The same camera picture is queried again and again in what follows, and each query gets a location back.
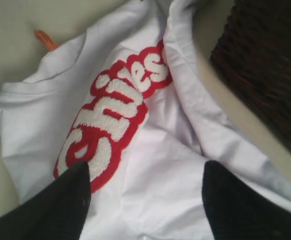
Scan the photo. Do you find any dark brown wicker basket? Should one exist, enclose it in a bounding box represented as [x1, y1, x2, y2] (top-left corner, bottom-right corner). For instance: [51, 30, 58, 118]
[209, 0, 291, 166]

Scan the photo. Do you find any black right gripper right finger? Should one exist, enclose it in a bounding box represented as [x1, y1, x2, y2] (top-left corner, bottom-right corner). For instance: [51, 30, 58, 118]
[201, 160, 291, 240]

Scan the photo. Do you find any orange clothing tag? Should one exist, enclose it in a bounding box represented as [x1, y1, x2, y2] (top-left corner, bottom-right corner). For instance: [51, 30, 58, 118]
[34, 29, 59, 52]

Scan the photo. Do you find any white t-shirt red lettering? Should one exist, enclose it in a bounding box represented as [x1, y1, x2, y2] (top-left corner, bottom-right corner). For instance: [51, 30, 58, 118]
[0, 0, 291, 240]

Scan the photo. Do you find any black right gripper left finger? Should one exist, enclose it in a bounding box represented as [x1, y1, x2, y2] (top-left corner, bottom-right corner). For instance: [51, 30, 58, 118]
[0, 161, 91, 240]

